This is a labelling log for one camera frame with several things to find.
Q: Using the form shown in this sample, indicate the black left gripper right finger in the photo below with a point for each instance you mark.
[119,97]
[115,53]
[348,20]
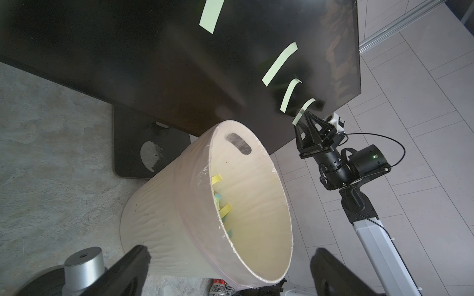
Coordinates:
[332,278]

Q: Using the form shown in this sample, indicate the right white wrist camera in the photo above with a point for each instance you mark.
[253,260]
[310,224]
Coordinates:
[337,121]

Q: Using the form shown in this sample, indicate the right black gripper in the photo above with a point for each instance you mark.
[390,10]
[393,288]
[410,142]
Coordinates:
[306,144]

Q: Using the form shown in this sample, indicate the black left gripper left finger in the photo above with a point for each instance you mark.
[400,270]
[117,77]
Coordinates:
[126,278]

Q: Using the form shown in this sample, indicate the silver microphone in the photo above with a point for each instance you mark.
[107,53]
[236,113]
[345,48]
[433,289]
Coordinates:
[82,269]

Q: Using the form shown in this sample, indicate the cream plastic waste bin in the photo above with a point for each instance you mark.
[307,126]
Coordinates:
[217,211]

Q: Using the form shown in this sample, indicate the right aluminium corner post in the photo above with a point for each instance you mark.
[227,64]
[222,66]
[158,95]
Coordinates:
[395,19]

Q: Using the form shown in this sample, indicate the black round microphone base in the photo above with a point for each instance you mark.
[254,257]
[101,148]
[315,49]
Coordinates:
[49,282]

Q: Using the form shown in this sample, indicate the green sticky note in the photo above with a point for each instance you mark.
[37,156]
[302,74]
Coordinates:
[279,62]
[302,110]
[210,14]
[288,93]

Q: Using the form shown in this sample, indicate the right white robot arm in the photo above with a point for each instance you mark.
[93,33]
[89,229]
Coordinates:
[346,171]

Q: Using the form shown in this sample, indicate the pile of sticky notes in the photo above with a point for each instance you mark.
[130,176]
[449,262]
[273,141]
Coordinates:
[223,210]

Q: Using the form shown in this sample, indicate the dark grey monitor stand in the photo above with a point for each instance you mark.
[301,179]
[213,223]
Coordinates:
[142,147]

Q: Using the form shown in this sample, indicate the black flat monitor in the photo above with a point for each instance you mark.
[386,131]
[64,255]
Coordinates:
[154,57]

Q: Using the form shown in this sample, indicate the red glitter microphone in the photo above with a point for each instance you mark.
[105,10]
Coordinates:
[220,288]

